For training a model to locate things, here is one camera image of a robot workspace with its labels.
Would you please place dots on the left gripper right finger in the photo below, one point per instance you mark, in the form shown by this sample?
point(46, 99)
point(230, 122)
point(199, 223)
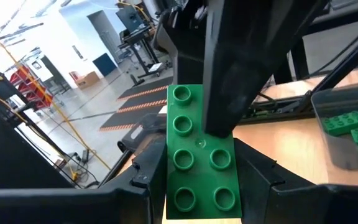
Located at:
point(306, 205)

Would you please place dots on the cardboard box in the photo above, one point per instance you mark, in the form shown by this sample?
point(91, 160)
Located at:
point(87, 80)

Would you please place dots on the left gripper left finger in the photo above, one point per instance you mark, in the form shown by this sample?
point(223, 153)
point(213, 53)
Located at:
point(73, 207)

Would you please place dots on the red storage bin shelf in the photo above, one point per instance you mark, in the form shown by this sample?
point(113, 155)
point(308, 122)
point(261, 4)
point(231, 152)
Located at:
point(31, 88)

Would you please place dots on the clear grey plastic bin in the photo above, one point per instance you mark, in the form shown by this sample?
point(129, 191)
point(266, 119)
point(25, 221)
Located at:
point(337, 152)

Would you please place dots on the black rolling stand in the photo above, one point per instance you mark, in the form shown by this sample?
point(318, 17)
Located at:
point(138, 43)

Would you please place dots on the orange-striped black floor mat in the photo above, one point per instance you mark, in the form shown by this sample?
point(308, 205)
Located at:
point(132, 116)
point(145, 91)

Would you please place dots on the dark blue panel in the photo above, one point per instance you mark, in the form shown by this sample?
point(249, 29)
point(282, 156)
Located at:
point(104, 63)

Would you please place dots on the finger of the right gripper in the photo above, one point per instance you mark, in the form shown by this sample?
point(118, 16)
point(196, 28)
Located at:
point(244, 62)
point(188, 46)

